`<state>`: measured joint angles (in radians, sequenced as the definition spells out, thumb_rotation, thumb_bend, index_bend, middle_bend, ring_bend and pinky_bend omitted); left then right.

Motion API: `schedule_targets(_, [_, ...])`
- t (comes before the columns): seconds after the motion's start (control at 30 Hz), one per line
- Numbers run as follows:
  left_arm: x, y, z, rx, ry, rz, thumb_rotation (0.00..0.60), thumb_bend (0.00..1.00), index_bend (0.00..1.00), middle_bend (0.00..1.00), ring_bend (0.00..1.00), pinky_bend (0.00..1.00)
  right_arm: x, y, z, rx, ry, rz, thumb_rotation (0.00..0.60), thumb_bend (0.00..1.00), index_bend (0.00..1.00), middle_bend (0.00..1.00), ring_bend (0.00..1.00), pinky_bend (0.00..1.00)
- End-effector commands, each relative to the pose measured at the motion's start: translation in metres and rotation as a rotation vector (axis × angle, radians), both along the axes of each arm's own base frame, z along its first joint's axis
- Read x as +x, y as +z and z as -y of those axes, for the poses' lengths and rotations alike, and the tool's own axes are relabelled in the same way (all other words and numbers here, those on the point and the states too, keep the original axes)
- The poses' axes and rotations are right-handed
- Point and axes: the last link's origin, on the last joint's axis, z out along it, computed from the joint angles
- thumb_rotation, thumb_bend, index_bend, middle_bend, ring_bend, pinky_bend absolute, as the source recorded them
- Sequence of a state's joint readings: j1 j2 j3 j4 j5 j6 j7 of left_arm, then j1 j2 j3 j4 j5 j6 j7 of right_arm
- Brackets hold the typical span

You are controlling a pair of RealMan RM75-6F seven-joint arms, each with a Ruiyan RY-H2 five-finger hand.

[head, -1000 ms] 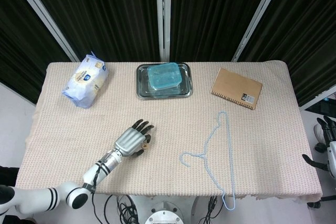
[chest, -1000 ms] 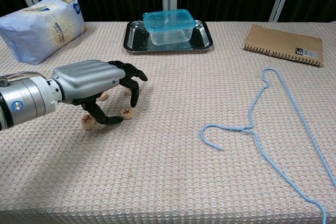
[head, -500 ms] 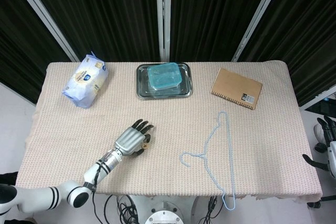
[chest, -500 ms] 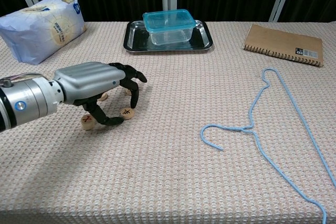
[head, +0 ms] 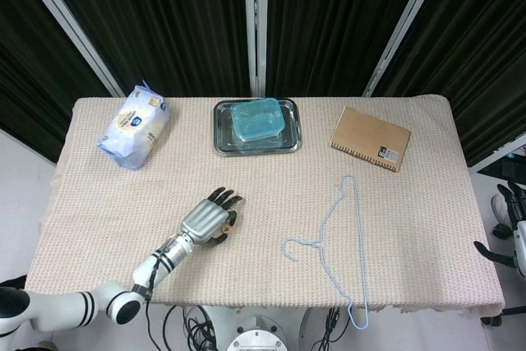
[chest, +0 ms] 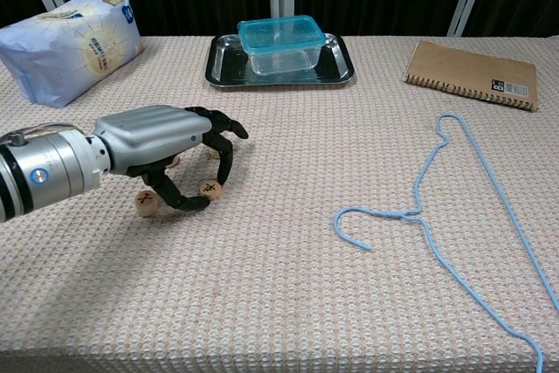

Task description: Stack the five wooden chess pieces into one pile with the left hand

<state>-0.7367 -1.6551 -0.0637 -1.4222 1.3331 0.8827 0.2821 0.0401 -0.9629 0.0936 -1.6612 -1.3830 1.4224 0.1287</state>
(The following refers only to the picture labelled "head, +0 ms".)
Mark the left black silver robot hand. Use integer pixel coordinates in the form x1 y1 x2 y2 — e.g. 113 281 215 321
178 186 245 247

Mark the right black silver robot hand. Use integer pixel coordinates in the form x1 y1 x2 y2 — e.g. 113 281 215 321
473 180 526 279

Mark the black chair base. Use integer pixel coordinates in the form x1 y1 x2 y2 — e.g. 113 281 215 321
480 306 526 327

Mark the beige woven tablecloth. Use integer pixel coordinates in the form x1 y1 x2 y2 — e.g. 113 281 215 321
24 95 506 314

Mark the clear container teal lid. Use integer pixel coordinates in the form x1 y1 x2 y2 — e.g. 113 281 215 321
228 97 288 142

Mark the light blue clothes hanger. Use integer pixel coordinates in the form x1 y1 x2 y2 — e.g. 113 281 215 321
280 173 371 331

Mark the blue white paper package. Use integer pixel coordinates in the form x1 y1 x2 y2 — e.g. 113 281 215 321
96 79 172 171

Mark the rectangular metal tray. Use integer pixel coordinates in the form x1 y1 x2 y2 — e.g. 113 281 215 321
212 97 304 158

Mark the white robot torso column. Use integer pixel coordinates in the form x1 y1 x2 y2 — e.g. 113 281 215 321
203 304 316 351

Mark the brown spiral notebook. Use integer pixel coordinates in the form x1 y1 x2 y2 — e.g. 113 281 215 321
328 105 413 174

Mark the black pleated curtain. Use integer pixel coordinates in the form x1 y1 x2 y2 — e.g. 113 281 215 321
265 0 432 99
0 0 113 163
35 0 251 99
371 0 526 168

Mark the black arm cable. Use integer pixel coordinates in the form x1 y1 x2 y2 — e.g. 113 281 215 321
141 243 169 351

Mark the white frame base bar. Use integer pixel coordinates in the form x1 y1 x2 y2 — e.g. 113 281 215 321
472 136 526 173

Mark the black cable bundle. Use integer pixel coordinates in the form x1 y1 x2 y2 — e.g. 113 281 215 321
162 304 221 351

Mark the grey metal frame post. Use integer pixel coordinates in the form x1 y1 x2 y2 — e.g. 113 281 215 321
362 0 452 98
11 0 126 98
242 0 269 97

